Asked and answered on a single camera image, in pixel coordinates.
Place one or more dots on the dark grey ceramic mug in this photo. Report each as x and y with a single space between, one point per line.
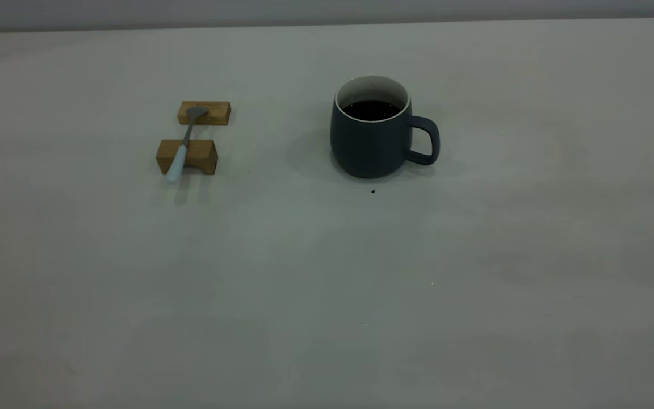
369 147

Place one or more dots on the arched wooden block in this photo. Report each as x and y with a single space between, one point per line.
202 154

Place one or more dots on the flat rectangular wooden block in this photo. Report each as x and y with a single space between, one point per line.
219 113

